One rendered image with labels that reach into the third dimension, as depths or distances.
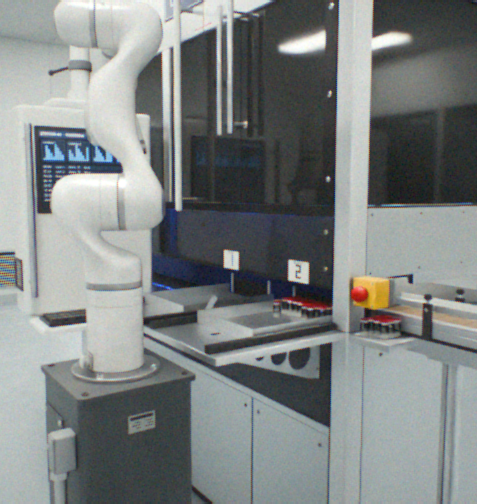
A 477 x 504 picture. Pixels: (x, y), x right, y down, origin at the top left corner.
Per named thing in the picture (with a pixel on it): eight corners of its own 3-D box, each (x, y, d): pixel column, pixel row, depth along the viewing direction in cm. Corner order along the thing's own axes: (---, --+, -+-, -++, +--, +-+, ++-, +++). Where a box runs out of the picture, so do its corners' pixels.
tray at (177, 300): (229, 292, 202) (229, 283, 201) (273, 304, 180) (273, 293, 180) (144, 303, 182) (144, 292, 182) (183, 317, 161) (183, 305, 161)
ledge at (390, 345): (384, 333, 150) (385, 326, 150) (425, 344, 140) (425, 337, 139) (349, 341, 142) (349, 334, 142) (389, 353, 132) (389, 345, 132)
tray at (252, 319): (289, 308, 174) (289, 297, 173) (350, 324, 152) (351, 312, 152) (197, 322, 155) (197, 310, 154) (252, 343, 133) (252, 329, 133)
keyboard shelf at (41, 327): (138, 307, 225) (138, 301, 224) (168, 320, 201) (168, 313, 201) (23, 321, 200) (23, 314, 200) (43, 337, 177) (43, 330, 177)
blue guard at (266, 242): (83, 237, 306) (82, 204, 304) (333, 285, 147) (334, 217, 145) (82, 237, 305) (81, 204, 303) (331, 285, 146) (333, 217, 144)
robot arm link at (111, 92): (91, 234, 121) (166, 233, 123) (84, 227, 109) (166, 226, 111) (90, 15, 125) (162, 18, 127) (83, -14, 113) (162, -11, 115)
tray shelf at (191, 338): (221, 295, 206) (221, 290, 206) (364, 335, 149) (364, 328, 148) (99, 311, 179) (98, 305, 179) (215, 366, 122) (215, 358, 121)
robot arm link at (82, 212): (141, 290, 113) (139, 172, 110) (48, 292, 110) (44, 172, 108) (143, 280, 125) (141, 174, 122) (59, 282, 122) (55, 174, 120)
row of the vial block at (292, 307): (285, 311, 168) (286, 297, 167) (327, 323, 153) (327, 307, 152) (280, 312, 166) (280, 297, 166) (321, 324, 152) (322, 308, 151)
